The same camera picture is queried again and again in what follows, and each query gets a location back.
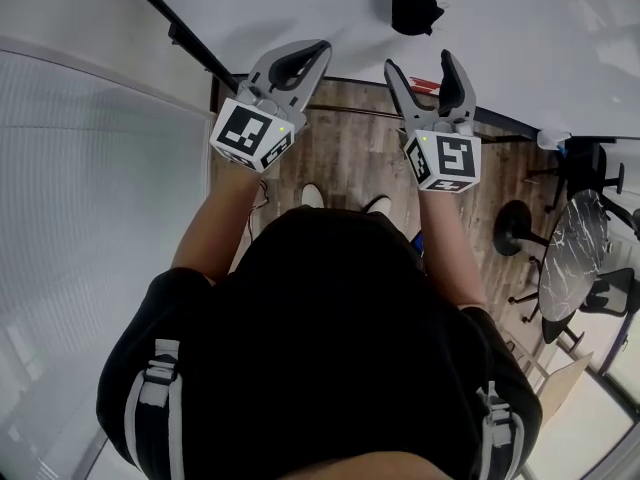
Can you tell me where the person's head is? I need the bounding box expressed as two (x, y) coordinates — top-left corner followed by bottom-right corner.
(299, 450), (444, 480)

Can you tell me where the person's left white shoe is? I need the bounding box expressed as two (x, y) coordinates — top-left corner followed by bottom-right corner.
(300, 182), (325, 210)

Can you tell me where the red label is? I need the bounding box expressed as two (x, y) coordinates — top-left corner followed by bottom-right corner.
(408, 76), (443, 96)

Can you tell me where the black marble round table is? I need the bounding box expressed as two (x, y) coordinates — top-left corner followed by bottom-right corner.
(538, 187), (611, 322)

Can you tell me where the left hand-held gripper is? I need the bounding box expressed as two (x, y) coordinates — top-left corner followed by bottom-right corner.
(209, 39), (334, 174)

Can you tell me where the black round stool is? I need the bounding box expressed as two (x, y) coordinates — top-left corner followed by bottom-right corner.
(493, 199), (550, 258)

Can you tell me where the grey shoulder strap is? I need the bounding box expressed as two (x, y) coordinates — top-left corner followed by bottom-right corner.
(474, 380), (527, 480)
(122, 337), (184, 480)

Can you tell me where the person's left forearm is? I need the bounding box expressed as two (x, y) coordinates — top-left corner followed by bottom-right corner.
(169, 165), (264, 284)

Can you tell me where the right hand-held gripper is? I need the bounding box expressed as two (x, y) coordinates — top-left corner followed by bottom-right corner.
(383, 49), (483, 196)

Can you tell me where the black t-shirt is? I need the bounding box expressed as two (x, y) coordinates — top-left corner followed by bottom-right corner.
(96, 206), (545, 480)

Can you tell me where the thin cable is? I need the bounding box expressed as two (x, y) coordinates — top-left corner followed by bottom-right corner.
(246, 176), (272, 242)

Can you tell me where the black-framed whiteboard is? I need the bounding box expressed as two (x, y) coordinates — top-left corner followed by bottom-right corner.
(109, 0), (640, 142)

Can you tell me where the person's right forearm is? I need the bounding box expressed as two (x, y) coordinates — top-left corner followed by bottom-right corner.
(418, 187), (489, 310)

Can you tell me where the light wooden board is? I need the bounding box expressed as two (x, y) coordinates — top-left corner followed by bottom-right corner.
(537, 351), (595, 422)

